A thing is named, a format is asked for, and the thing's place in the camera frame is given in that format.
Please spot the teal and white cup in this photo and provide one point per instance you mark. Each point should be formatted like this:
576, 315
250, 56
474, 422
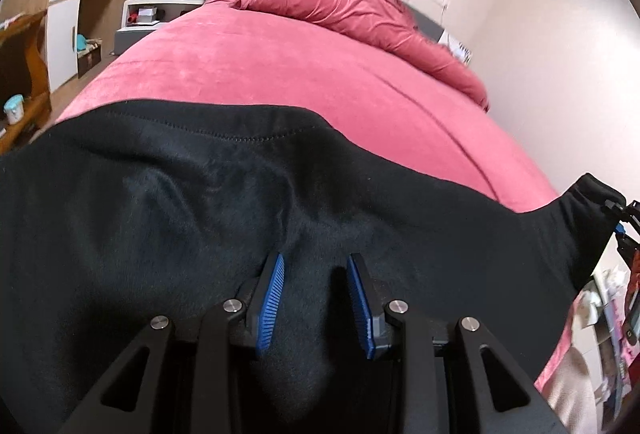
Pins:
14, 110

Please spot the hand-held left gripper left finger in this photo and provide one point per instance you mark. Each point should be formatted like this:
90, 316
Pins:
270, 304

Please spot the pink duvet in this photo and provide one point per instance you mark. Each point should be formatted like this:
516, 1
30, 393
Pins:
350, 11

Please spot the low wooden table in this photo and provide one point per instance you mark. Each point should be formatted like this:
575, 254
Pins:
25, 59

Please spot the bed with pink sheet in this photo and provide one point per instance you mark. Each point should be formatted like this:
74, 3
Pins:
300, 64

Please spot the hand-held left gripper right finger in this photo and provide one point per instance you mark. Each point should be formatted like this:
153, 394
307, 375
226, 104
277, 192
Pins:
361, 309

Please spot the small red item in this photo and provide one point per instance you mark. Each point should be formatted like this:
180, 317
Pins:
132, 19

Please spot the wooden desk with white cabinet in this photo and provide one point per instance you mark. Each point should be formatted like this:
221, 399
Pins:
62, 29

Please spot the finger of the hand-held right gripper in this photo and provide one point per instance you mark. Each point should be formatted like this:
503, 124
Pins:
627, 211
627, 241

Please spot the white cloth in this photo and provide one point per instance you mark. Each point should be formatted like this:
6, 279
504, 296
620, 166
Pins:
570, 394

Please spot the black pants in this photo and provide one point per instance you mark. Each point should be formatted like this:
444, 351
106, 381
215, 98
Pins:
200, 214

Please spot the white and grey nightstand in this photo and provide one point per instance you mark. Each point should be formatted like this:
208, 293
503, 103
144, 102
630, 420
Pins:
150, 31

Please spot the dark storage box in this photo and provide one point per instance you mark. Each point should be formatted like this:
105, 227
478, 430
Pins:
89, 59

